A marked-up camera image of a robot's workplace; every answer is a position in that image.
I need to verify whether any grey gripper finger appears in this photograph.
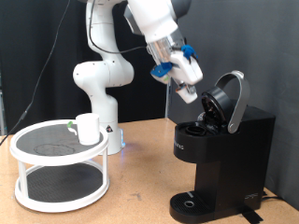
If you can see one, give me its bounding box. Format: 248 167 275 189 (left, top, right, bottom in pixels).
186 81 198 95
176 79 188 91

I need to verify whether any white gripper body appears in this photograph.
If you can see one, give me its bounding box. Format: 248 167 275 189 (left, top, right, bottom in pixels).
167 50 205 87

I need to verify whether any orange-rimmed coffee pod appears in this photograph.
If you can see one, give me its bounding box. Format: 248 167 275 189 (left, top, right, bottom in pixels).
176 87 199 105

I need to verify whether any black Keurig coffee machine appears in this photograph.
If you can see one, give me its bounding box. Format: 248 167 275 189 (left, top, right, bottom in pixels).
168 70 277 224

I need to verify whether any white mug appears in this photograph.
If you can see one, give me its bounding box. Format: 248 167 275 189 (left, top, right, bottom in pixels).
66 112 102 147

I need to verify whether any white two-tier turntable stand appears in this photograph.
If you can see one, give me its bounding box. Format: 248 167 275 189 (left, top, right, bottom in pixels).
8 119 110 214

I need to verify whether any blue cable clip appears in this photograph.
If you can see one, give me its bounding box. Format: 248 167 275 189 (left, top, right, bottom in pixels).
180 44 198 61

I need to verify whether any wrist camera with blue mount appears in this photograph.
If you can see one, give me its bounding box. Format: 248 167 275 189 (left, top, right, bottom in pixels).
149 61 174 85

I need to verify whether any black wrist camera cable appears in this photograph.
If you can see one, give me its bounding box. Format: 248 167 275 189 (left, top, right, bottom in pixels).
87 0 149 55

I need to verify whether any black power cord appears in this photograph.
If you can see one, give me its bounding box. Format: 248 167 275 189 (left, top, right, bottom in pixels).
261 189 286 203

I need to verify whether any black hanging cable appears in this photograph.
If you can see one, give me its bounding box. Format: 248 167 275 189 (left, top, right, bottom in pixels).
0 0 72 147

